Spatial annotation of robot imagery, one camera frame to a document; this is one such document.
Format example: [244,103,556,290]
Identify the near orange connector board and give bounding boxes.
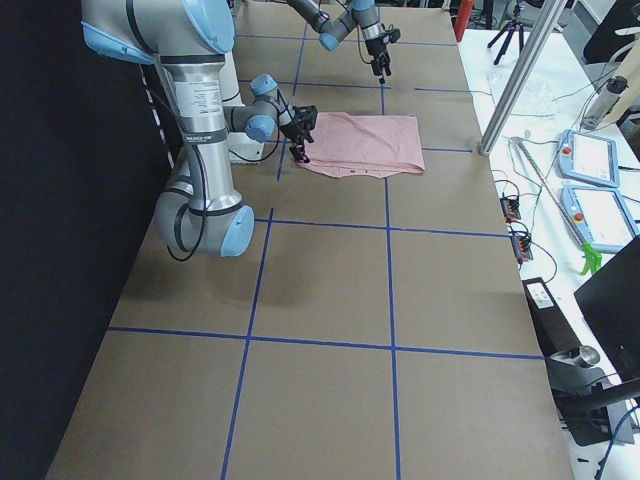
[507,221,533,265]

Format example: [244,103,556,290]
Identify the blue teach pendant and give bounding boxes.
[558,130,620,188]
[561,185,639,254]

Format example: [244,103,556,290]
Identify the aluminium frame post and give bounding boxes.
[478,0,566,156]

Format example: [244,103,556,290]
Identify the black office chair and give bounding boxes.
[583,0,639,64]

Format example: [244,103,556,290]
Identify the black tripod far desk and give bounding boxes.
[487,0,525,65]

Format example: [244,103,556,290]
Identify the far orange connector board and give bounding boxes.
[499,196,521,223]

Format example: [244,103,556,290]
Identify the far blue teach pendant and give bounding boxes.
[558,130,620,188]

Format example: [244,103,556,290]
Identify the orange connector board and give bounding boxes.
[499,196,521,223]
[507,221,533,265]

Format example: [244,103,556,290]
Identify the pink Snoopy t-shirt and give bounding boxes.
[298,112,425,179]

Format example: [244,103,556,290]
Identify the clear water bottle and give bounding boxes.
[580,75,628,130]

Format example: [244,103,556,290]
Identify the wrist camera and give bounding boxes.
[293,105,318,123]
[379,27,401,44]

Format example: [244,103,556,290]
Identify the red cylinder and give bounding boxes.
[454,0,474,43]

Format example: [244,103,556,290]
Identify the near blue teach pendant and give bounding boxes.
[561,185,639,254]

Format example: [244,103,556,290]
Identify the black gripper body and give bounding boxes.
[365,36,390,65]
[280,114,316,142]

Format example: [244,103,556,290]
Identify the black monitor corner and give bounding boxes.
[574,238,639,381]

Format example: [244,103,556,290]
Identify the green plastic clamp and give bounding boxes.
[580,242,602,276]

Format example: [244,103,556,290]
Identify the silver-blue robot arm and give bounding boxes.
[81,1,317,261]
[286,0,401,85]

